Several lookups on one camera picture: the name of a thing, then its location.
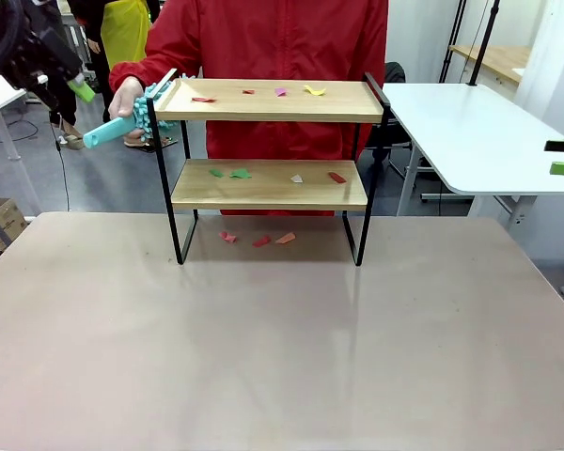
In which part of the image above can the black stand pole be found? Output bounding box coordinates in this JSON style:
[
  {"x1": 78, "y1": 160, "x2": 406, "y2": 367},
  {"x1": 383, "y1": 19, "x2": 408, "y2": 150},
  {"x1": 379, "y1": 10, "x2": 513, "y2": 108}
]
[{"x1": 467, "y1": 0, "x2": 502, "y2": 87}]

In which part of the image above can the person in yellow apron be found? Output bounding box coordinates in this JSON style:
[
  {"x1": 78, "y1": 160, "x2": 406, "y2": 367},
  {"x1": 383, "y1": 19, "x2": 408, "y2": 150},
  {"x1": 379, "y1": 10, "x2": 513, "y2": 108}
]
[{"x1": 68, "y1": 0, "x2": 165, "y2": 95}]

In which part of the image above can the black tripod leg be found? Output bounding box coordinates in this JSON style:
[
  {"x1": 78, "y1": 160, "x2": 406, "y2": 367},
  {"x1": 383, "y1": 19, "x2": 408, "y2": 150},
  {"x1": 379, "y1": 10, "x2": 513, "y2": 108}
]
[{"x1": 439, "y1": 0, "x2": 469, "y2": 85}]

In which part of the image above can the person's right hand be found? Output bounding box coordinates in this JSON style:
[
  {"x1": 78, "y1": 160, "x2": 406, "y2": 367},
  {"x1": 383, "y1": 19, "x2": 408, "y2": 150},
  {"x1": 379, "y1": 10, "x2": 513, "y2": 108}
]
[{"x1": 107, "y1": 75, "x2": 147, "y2": 119}]

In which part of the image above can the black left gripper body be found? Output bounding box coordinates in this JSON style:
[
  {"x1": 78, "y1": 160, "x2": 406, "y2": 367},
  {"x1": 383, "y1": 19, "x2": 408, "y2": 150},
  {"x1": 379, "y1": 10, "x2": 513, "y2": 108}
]
[{"x1": 8, "y1": 17, "x2": 85, "y2": 96}]

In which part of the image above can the wooden background table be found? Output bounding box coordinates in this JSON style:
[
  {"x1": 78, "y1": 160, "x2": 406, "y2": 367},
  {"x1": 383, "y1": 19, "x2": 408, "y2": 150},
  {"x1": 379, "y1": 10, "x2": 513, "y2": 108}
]
[{"x1": 448, "y1": 44, "x2": 532, "y2": 86}]

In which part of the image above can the person in dark clothes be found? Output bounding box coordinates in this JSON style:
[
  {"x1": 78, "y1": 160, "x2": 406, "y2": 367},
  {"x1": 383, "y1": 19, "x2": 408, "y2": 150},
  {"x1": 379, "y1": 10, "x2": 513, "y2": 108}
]
[{"x1": 49, "y1": 84, "x2": 86, "y2": 150}]

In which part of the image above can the large white rounded table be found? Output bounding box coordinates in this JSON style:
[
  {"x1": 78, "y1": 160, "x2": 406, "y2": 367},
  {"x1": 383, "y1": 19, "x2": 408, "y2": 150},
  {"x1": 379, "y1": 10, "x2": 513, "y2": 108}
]
[{"x1": 380, "y1": 83, "x2": 564, "y2": 231}]

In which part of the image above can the black office chair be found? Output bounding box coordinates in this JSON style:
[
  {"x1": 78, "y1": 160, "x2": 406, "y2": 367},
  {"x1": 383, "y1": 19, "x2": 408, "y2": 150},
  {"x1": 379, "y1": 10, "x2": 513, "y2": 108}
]
[{"x1": 364, "y1": 61, "x2": 413, "y2": 176}]

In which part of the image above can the person in red jacket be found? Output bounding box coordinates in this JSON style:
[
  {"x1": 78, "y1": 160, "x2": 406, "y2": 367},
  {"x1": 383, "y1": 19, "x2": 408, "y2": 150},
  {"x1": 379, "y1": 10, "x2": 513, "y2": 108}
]
[{"x1": 108, "y1": 0, "x2": 390, "y2": 217}]

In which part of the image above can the cardboard box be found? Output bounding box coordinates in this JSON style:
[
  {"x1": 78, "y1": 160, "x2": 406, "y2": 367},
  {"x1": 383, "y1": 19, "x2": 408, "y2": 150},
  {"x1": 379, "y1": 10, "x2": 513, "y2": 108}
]
[{"x1": 0, "y1": 196, "x2": 29, "y2": 250}]

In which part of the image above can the turquoise chenille duster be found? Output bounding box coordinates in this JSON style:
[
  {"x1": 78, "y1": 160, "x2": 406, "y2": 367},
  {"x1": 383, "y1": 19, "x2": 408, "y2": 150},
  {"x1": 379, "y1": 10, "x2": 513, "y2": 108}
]
[{"x1": 82, "y1": 72, "x2": 192, "y2": 150}]

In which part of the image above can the two-tier wooden shelf black frame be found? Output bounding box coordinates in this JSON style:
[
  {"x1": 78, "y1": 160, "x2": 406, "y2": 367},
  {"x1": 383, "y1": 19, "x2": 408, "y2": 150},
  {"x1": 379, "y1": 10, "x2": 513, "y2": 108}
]
[{"x1": 145, "y1": 69, "x2": 392, "y2": 267}]

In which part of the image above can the person's right forearm red sleeve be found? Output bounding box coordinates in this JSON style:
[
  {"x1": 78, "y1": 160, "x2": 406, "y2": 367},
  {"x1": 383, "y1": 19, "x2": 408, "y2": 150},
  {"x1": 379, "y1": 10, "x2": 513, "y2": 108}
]
[{"x1": 108, "y1": 58, "x2": 170, "y2": 93}]

